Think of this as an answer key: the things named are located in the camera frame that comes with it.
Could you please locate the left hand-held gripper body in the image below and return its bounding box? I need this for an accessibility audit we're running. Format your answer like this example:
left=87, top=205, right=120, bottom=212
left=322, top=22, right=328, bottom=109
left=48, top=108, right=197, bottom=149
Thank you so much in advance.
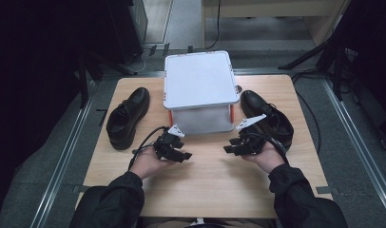
left=153, top=123, right=186, bottom=161

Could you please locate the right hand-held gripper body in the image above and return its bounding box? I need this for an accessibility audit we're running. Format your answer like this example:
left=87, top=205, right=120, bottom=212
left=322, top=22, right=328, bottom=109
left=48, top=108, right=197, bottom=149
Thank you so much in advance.
left=235, top=113, right=269, bottom=157

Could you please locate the black leather shoe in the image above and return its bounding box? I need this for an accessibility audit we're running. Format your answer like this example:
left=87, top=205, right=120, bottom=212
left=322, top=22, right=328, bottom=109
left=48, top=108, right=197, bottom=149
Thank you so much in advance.
left=106, top=86, right=151, bottom=151
left=240, top=89, right=295, bottom=152

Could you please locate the white two-tier shoe rack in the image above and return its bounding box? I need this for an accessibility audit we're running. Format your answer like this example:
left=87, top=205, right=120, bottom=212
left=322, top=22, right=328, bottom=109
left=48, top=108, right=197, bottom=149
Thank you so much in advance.
left=163, top=50, right=241, bottom=136

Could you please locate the person's right hand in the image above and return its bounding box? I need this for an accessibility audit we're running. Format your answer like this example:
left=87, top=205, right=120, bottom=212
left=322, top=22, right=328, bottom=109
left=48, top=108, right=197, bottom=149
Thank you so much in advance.
left=241, top=141, right=287, bottom=175

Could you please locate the person's left hand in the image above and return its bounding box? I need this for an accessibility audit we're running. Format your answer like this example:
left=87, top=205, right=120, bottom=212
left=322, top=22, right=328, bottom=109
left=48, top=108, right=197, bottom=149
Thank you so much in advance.
left=128, top=145, right=178, bottom=181

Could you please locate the grey tape strip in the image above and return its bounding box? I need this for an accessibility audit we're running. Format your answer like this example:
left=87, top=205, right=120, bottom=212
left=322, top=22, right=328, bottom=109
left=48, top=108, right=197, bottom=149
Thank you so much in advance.
left=316, top=185, right=340, bottom=196
left=71, top=184, right=88, bottom=195

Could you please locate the black tripod stand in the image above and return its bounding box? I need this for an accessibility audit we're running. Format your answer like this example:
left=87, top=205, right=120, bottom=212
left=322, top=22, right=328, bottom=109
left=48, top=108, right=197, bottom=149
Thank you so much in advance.
left=278, top=18, right=356, bottom=103

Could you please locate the black metal stand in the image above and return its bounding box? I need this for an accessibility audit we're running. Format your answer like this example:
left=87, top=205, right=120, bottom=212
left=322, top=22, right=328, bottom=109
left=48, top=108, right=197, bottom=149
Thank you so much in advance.
left=76, top=51, right=139, bottom=109

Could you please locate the black cabinet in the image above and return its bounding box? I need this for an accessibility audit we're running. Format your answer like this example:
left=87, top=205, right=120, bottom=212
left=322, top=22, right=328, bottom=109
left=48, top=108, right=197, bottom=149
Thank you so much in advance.
left=105, top=0, right=149, bottom=66

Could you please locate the light wooden cabinet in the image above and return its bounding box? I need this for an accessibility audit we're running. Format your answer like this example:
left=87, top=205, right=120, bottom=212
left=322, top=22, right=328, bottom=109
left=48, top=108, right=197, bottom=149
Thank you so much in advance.
left=202, top=0, right=352, bottom=47

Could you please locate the right hand-held gripper black cable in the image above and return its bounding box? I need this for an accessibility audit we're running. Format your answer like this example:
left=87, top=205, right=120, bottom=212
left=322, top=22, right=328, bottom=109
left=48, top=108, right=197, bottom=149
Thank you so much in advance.
left=241, top=132, right=290, bottom=165

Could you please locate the black floor cable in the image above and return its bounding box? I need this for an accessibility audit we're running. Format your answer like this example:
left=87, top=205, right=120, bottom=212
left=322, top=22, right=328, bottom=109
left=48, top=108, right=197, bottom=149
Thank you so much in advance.
left=290, top=70, right=322, bottom=153

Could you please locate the thin white cable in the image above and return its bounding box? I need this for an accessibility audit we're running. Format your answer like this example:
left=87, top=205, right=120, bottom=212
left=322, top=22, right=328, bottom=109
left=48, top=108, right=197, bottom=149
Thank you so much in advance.
left=130, top=47, right=151, bottom=74

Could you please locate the metal floor rail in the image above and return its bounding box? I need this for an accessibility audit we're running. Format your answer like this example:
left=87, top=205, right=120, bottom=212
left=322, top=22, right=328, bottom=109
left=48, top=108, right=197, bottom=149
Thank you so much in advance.
left=320, top=77, right=386, bottom=222
left=29, top=79, right=99, bottom=228

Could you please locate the thin black hanging cable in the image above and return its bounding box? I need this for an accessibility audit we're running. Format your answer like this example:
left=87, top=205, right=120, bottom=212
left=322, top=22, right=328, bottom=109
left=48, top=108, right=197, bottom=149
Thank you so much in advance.
left=205, top=0, right=222, bottom=51

